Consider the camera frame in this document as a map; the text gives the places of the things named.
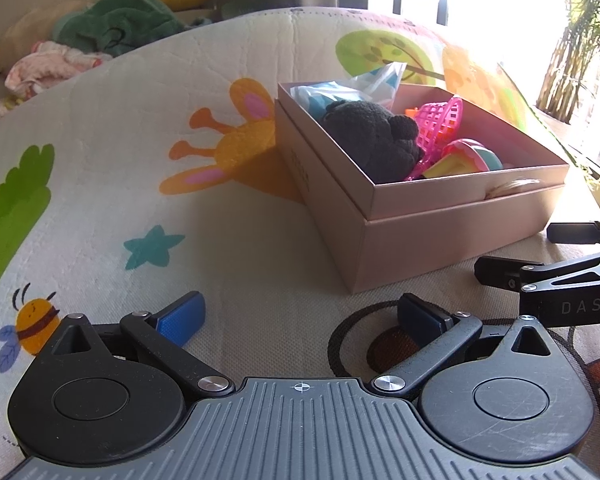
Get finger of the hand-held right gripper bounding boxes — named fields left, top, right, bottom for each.
left=546, top=213, right=600, bottom=248
left=474, top=255, right=536, bottom=292

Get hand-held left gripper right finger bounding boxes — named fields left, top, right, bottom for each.
left=370, top=292, right=567, bottom=402

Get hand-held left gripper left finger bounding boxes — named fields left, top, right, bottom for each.
left=44, top=290, right=237, bottom=402

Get pink cardboard box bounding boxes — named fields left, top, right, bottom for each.
left=274, top=79, right=572, bottom=295

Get yellow toy with pink frill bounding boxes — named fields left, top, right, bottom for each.
left=422, top=137, right=504, bottom=181

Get pink plastic basket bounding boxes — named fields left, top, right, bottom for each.
left=412, top=96, right=465, bottom=157

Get black plush toy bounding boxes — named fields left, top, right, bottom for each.
left=321, top=100, right=426, bottom=182

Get blue and white plastic bag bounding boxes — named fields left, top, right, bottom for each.
left=289, top=61, right=409, bottom=119

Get printed play mat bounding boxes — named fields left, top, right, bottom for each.
left=0, top=6, right=600, bottom=480

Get tall dry plant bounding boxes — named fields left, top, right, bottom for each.
left=534, top=0, right=600, bottom=127

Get pink patterned clothes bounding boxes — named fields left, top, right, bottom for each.
left=4, top=40, right=107, bottom=97

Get green towel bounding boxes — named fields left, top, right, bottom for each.
left=52, top=0, right=189, bottom=59

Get beige pillow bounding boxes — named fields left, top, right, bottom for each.
left=0, top=2, right=89, bottom=77

